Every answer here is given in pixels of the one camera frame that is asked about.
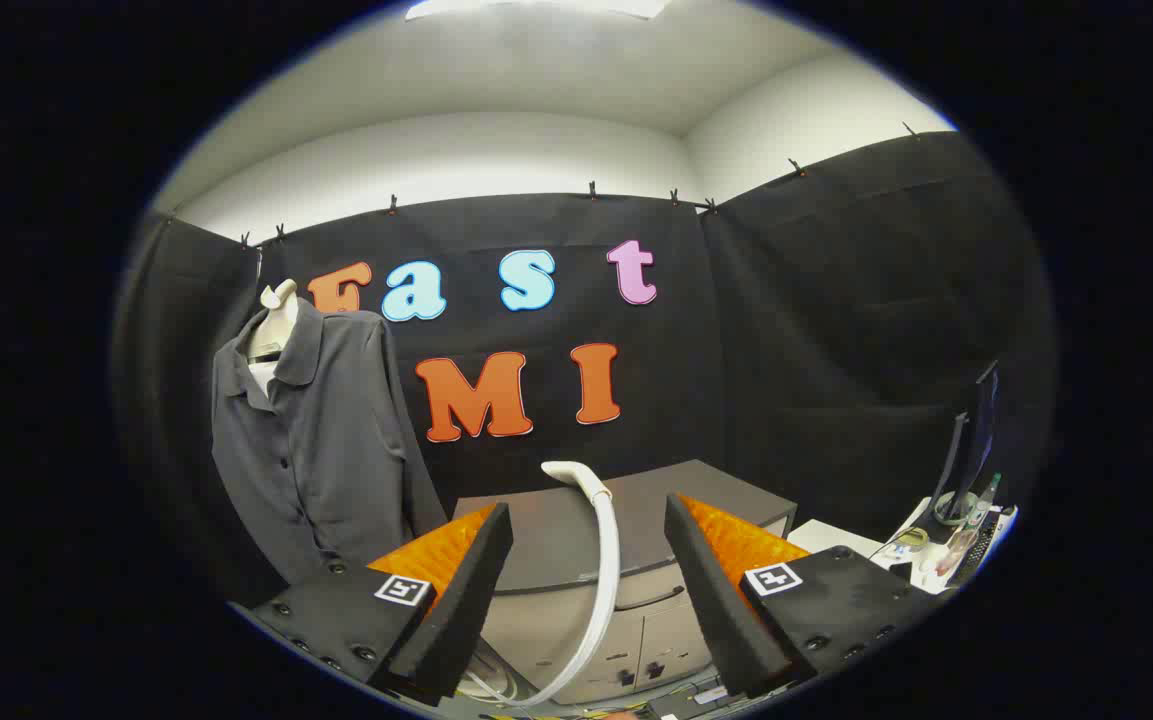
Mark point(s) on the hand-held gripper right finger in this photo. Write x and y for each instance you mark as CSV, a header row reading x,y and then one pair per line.
x,y
716,600

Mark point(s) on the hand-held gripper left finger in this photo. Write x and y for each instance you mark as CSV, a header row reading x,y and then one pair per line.
x,y
466,600

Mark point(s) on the dark grey collared shirt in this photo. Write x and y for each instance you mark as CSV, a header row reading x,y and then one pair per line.
x,y
336,450

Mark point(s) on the white garment hanger stand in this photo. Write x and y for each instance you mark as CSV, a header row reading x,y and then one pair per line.
x,y
281,320

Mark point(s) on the grey cabinet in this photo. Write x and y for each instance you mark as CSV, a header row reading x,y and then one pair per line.
x,y
556,540

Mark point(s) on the black backdrop cloth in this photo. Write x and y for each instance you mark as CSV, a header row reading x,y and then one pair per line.
x,y
786,350

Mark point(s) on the black keyboard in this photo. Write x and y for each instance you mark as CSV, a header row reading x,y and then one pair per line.
x,y
978,548

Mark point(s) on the green bottle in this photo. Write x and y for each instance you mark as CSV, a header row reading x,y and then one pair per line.
x,y
983,498

